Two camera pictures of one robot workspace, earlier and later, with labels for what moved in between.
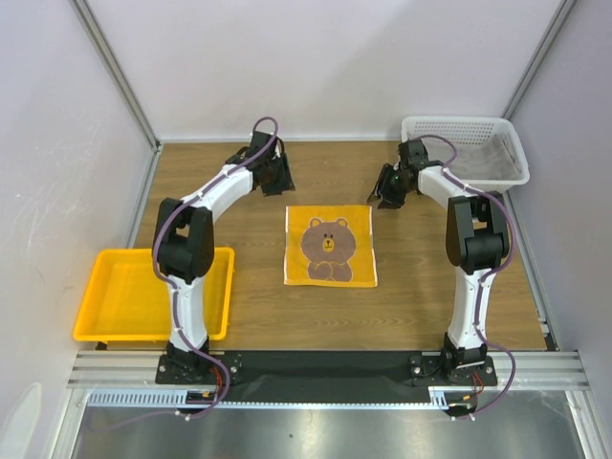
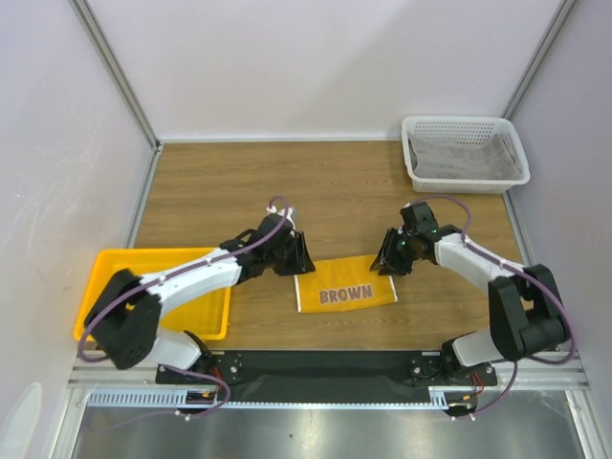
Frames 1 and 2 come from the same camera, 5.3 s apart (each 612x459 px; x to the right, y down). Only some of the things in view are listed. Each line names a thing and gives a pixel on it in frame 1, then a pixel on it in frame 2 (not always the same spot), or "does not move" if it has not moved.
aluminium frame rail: (105, 50) does not move
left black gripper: (284, 182) → (300, 262)
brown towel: (329, 245) → (342, 282)
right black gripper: (389, 186) → (399, 250)
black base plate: (324, 372) does not move
